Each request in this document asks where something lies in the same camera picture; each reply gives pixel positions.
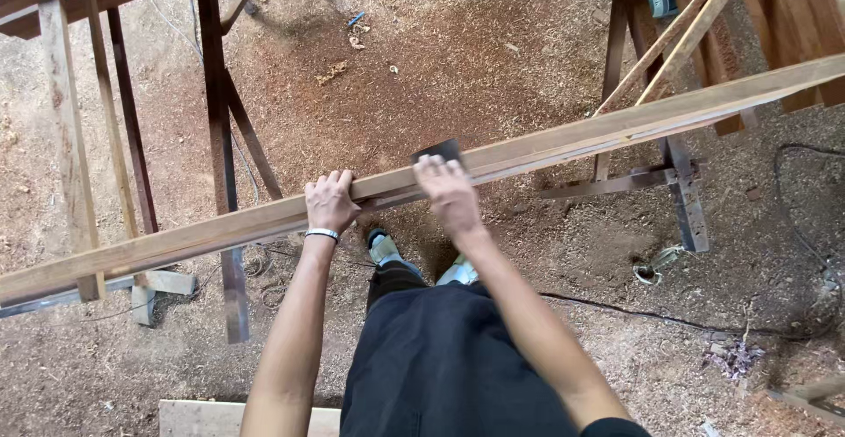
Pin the wooden sawhorse stand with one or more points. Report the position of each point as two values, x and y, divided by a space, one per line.
132 94

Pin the person's left fingers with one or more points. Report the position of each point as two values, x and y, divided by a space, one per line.
330 178

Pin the pale wooden board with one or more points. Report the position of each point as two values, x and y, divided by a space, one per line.
218 418

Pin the person's shoe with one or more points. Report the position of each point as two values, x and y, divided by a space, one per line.
459 272
383 247

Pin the blue pen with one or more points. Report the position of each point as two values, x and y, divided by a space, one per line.
356 19

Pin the person's right fingers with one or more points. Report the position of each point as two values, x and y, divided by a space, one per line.
436 165

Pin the long wooden plank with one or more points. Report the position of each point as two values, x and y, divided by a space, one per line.
462 160

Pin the person's right shoe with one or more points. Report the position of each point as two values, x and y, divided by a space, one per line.
459 272

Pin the wooden frame piece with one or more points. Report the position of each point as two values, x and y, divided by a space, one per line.
809 397

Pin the person's right hand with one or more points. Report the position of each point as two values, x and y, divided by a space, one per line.
452 196

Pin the wooden sawhorse with planks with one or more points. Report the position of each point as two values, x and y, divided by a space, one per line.
700 61

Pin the dark sandpaper sheet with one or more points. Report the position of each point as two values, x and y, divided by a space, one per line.
437 150

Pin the person's black trousers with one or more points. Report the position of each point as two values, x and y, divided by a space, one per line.
449 358

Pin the person's left hand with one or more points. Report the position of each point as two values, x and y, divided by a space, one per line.
330 203

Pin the person's left shoe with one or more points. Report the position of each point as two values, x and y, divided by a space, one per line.
383 247

